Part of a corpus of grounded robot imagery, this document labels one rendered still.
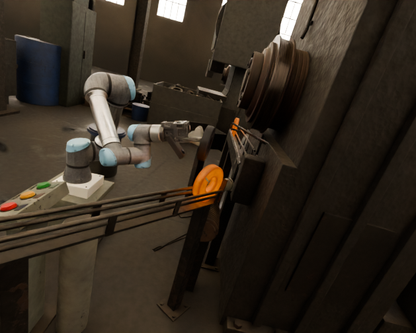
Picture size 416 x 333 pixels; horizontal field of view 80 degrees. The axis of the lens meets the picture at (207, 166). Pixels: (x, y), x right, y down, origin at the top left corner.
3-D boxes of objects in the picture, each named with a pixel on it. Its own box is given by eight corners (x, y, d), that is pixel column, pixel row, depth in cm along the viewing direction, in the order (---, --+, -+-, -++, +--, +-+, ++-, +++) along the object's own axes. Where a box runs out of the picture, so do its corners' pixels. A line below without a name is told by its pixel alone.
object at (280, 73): (253, 123, 159) (280, 44, 142) (264, 142, 115) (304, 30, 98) (243, 121, 158) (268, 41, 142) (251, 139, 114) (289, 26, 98)
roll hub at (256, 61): (243, 106, 146) (259, 55, 136) (248, 113, 120) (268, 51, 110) (234, 104, 146) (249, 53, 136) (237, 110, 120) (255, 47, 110)
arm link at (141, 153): (124, 167, 112) (122, 143, 110) (146, 165, 120) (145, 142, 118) (131, 170, 106) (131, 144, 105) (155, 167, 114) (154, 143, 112)
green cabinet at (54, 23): (38, 100, 397) (40, -9, 345) (65, 96, 462) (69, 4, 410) (68, 108, 398) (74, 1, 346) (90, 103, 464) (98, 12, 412)
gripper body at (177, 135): (186, 123, 102) (158, 123, 105) (187, 144, 105) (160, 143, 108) (190, 120, 110) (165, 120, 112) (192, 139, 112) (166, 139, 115)
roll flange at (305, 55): (268, 127, 159) (296, 49, 142) (286, 148, 115) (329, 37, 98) (253, 123, 159) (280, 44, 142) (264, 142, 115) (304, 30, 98)
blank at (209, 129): (217, 126, 113) (210, 123, 113) (213, 128, 98) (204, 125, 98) (207, 158, 117) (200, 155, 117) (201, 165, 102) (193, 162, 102)
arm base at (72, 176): (56, 180, 138) (56, 164, 134) (72, 170, 152) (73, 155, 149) (83, 186, 138) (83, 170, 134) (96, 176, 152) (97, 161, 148)
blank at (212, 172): (207, 207, 104) (201, 203, 106) (227, 176, 107) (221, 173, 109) (192, 194, 91) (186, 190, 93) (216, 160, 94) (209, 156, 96)
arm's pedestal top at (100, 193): (30, 198, 133) (30, 191, 131) (65, 175, 162) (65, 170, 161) (89, 213, 134) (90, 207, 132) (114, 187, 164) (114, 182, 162)
